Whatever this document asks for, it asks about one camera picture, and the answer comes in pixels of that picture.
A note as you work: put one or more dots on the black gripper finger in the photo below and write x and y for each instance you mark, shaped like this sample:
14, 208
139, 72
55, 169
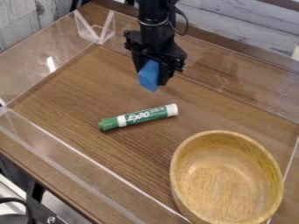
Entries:
140, 57
166, 71

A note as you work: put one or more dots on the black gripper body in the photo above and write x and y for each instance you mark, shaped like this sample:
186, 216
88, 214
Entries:
158, 40

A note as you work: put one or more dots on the blue rectangular block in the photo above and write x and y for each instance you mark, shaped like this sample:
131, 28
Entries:
148, 75

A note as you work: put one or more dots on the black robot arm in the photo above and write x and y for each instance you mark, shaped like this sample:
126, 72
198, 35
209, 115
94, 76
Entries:
156, 12

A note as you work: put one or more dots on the brown wooden bowl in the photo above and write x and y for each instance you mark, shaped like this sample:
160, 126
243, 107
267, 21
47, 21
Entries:
226, 179

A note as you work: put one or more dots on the green Expo marker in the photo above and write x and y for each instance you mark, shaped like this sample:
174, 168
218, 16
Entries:
139, 117

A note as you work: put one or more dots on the clear acrylic enclosure wall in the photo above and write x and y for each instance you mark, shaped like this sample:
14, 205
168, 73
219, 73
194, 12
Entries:
62, 83

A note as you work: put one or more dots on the black metal table frame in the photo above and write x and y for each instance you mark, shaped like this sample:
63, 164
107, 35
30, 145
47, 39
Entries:
42, 213

